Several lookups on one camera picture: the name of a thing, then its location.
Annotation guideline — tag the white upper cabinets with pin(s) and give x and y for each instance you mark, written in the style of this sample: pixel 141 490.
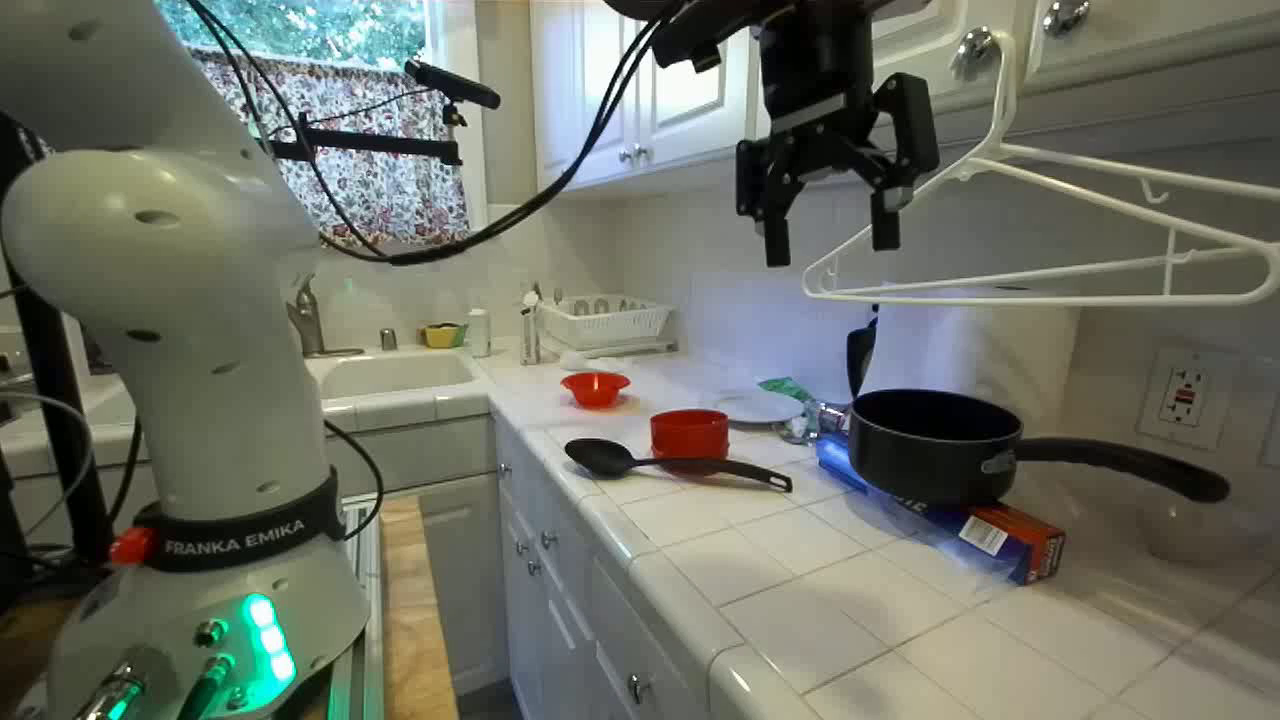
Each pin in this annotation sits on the white upper cabinets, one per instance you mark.
pixel 695 83

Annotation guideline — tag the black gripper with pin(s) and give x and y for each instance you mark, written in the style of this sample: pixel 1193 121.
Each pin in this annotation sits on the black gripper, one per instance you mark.
pixel 817 83

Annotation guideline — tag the small red bowl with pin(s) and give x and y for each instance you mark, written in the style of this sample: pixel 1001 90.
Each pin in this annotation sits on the small red bowl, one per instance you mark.
pixel 598 388

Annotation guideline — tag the small yellow bowl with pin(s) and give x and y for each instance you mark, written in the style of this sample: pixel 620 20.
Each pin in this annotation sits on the small yellow bowl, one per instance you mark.
pixel 442 334

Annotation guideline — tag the white dish rack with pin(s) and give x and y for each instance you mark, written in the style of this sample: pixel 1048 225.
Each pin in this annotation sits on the white dish rack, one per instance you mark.
pixel 600 320

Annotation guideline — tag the white lower cabinets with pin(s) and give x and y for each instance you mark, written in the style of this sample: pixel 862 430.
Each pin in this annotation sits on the white lower cabinets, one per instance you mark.
pixel 467 563

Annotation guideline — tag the black plastic spoon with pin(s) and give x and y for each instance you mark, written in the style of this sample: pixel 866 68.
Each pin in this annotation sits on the black plastic spoon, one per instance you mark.
pixel 600 459

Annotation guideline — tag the black camera bar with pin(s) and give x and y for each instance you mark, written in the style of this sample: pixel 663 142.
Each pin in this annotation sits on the black camera bar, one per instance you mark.
pixel 454 85

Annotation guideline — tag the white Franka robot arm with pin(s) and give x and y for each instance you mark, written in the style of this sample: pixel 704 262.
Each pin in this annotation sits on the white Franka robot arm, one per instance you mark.
pixel 172 266

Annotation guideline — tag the white soap dispenser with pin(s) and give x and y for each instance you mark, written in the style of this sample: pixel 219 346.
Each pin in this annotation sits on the white soap dispenser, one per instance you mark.
pixel 532 325

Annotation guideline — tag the white power outlet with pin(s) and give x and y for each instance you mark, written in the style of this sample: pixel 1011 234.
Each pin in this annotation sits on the white power outlet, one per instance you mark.
pixel 1184 398

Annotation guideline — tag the window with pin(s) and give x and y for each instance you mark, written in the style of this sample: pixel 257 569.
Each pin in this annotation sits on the window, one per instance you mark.
pixel 322 27

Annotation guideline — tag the white plate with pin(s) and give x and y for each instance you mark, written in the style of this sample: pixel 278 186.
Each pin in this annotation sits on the white plate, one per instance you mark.
pixel 759 412

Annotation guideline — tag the round metal cabinet knob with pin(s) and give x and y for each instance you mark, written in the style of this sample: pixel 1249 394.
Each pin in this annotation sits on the round metal cabinet knob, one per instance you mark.
pixel 976 45
pixel 1067 12

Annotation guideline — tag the red measuring cup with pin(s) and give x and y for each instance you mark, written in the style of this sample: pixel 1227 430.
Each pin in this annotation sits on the red measuring cup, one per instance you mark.
pixel 690 438

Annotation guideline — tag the small metal cup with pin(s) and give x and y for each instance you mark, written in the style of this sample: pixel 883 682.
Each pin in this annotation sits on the small metal cup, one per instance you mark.
pixel 388 337

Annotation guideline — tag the metal faucet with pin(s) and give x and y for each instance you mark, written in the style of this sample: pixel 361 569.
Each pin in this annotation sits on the metal faucet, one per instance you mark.
pixel 308 320

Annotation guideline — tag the floral curtain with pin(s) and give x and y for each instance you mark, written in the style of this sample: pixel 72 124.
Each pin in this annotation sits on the floral curtain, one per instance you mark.
pixel 387 186

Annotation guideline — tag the white cabinets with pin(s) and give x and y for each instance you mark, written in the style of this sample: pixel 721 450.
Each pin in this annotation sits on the white cabinets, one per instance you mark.
pixel 467 563
pixel 695 83

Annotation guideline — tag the green packet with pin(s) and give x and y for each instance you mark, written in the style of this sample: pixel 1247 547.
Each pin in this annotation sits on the green packet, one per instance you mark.
pixel 786 388

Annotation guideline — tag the white sink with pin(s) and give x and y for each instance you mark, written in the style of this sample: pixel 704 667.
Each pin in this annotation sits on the white sink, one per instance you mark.
pixel 393 377

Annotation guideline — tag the blue and orange foil box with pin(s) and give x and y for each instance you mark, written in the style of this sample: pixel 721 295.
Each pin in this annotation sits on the blue and orange foil box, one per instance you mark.
pixel 995 536

